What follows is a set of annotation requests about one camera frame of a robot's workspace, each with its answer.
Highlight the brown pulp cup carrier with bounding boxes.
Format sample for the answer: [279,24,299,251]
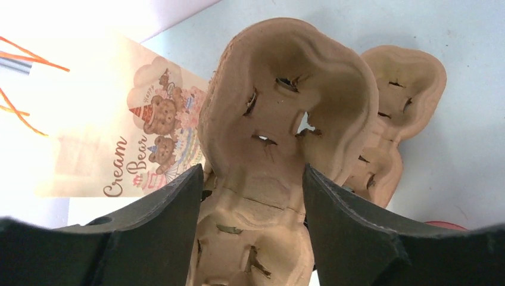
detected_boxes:
[344,45,447,207]

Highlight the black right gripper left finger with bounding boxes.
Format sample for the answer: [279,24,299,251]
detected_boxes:
[1,165,204,285]

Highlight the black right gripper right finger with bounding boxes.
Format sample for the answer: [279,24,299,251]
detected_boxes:
[303,165,504,285]

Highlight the paper bag orange handles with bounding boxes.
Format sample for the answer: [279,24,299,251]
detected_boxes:
[1,31,207,197]

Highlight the red straw holder cup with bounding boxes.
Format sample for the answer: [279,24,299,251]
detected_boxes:
[425,221,467,231]

